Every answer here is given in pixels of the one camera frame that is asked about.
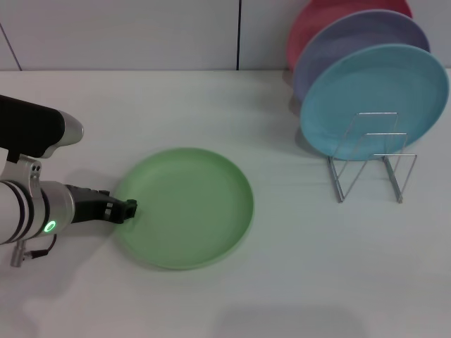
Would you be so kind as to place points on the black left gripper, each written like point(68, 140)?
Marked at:
point(88, 206)

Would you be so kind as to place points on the green plate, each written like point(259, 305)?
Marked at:
point(190, 207)

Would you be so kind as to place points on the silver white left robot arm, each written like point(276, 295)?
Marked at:
point(31, 207)

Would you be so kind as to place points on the red plate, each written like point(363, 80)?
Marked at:
point(306, 24)

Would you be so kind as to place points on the blue plate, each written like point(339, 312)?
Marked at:
point(373, 91)

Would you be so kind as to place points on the purple plate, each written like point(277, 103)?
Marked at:
point(356, 38)

